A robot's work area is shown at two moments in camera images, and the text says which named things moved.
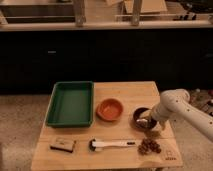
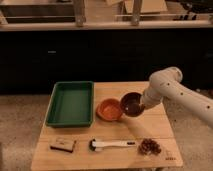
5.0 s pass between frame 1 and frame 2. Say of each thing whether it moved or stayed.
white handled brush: stayed
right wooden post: stayed
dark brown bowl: moved
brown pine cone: stayed
